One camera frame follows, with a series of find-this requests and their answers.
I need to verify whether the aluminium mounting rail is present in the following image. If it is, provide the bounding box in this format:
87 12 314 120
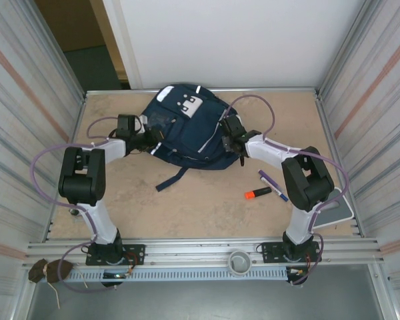
25 237 387 267

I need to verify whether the grey plastic ring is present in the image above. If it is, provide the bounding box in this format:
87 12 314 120
228 250 253 277

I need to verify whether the brown cloth bundle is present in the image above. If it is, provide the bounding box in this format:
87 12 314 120
28 259 73 284

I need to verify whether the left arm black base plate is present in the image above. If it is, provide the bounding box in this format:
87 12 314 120
85 244 146 267

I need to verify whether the purple marker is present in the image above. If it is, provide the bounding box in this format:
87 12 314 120
258 169 279 191

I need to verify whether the slotted cable duct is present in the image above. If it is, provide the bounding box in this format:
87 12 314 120
68 268 289 283

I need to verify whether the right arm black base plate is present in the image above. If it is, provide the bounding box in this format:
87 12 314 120
260 241 322 264

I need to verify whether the white grey scale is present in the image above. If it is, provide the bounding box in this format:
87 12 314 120
315 187 356 229

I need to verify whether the white blue pen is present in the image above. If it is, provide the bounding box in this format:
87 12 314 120
259 176 289 203

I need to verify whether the orange black highlighter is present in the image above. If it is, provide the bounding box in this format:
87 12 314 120
245 187 271 200

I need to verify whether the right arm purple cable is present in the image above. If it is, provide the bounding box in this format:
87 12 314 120
225 95 350 286

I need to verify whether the black controller board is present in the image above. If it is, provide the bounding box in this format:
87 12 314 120
285 266 310 287
101 270 131 288

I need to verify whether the navy blue backpack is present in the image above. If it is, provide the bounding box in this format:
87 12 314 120
142 84 246 192

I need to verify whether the aluminium table edge bar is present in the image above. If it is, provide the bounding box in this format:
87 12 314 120
84 87 321 98

